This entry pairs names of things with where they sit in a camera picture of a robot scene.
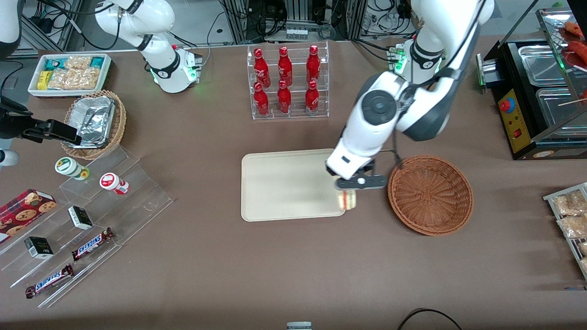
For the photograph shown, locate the steel warmer pan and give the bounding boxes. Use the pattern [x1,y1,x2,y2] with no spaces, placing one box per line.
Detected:
[536,87,587,138]
[518,45,567,87]

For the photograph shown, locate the brown round wicker basket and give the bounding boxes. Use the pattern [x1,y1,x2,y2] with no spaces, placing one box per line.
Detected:
[388,155,474,236]

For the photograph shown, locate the clear acrylic step display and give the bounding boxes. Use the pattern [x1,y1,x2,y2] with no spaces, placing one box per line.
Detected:
[0,146,174,308]

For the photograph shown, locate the red cola bottle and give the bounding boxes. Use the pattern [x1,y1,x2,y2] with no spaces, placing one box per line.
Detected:
[305,80,320,115]
[254,82,270,116]
[277,80,292,114]
[306,44,321,84]
[254,48,271,88]
[278,46,293,87]

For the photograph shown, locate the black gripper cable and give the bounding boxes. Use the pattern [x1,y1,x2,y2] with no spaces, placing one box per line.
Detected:
[391,131,405,169]

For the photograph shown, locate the aluminium frame rack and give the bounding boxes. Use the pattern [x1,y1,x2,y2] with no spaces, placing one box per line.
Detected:
[220,0,367,43]

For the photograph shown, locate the tan wicker basket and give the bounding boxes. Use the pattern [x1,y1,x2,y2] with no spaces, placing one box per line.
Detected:
[61,90,127,160]

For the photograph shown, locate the small black box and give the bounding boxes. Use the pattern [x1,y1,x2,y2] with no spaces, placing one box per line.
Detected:
[68,206,94,230]
[24,236,54,259]

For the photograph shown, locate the stacked aluminium foil containers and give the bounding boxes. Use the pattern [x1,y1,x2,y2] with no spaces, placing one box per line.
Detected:
[69,96,115,148]

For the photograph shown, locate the red sausage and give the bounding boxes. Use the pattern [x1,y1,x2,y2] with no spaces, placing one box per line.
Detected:
[569,40,587,65]
[564,21,587,38]

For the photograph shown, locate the black floor cable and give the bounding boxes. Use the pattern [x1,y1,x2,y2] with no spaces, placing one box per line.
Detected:
[397,308,464,330]

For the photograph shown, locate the green lid yogurt cup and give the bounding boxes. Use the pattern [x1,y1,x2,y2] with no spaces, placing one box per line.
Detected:
[55,157,90,181]

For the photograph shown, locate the snickers chocolate bar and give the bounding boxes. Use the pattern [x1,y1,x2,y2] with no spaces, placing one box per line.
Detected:
[25,264,75,299]
[72,228,115,262]

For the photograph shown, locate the clear acrylic bottle rack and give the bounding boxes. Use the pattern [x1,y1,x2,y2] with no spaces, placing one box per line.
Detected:
[247,41,330,121]

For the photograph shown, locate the cream rectangular plastic tray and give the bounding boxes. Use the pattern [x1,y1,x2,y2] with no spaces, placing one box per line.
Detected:
[241,149,347,222]

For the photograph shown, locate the black yellow food warmer machine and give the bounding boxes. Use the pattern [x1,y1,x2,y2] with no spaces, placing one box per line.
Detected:
[477,7,587,160]

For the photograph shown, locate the white rectangular snack bin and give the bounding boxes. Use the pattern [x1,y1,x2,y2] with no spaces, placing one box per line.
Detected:
[28,53,112,99]

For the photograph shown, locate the plastic-wrapped triangle sandwich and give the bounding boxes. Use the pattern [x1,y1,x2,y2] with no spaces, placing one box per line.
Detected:
[338,189,357,211]

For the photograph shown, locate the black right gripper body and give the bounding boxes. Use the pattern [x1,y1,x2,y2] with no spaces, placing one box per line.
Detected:
[0,97,35,139]

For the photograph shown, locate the red lid yogurt cup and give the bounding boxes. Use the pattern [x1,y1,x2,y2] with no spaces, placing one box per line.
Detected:
[100,172,130,196]

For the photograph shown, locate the clear rice cracker pack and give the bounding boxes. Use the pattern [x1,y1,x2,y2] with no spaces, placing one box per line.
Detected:
[64,56,92,70]
[48,68,100,90]

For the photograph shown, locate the red plaid cookie box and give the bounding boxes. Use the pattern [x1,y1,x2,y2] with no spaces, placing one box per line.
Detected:
[0,189,57,243]

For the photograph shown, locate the tray of packaged snacks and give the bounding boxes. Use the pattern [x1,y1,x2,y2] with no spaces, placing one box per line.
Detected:
[543,182,587,280]

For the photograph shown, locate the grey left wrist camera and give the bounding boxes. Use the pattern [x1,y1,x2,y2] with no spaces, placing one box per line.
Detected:
[335,176,387,190]

